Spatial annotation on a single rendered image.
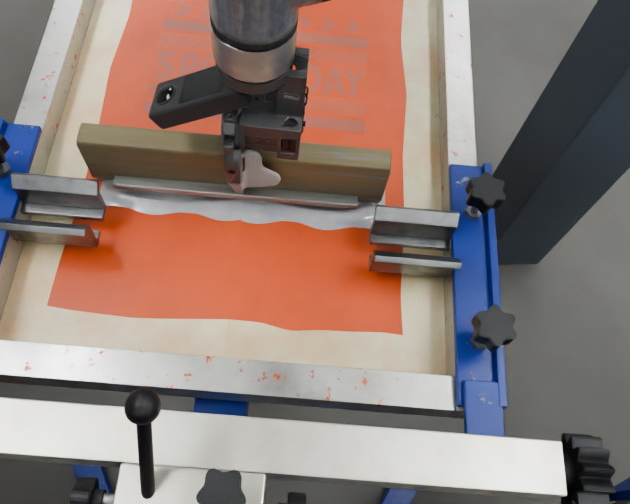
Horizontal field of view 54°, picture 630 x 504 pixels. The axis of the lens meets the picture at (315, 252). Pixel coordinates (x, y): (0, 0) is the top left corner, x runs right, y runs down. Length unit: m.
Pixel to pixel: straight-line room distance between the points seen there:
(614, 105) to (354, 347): 0.79
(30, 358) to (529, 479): 0.51
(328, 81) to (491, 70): 1.47
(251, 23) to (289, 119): 0.15
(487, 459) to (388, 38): 0.61
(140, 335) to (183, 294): 0.07
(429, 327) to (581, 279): 1.29
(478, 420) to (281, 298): 0.26
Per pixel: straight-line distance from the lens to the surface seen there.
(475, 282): 0.73
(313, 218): 0.78
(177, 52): 0.95
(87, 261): 0.78
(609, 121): 1.37
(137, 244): 0.78
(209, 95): 0.62
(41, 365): 0.71
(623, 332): 1.99
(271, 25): 0.52
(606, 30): 1.32
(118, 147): 0.74
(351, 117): 0.87
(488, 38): 2.43
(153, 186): 0.77
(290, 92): 0.61
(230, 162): 0.66
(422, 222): 0.72
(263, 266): 0.75
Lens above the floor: 1.64
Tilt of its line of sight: 64 degrees down
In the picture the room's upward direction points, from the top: 9 degrees clockwise
